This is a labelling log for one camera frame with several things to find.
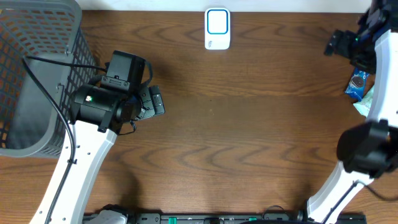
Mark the blue snack wrapper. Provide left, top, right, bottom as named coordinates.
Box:
left=345, top=68, right=369, bottom=101

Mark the teal white snack packet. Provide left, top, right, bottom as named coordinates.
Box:
left=353, top=87, right=374, bottom=117

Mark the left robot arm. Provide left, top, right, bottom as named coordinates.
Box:
left=31, top=50, right=165, bottom=223

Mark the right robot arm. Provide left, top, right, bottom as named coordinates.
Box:
left=299, top=0, right=397, bottom=223

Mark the grey plastic mesh basket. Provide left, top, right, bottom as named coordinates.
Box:
left=1, top=0, right=97, bottom=158

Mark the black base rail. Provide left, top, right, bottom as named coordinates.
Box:
left=82, top=212, right=368, bottom=224

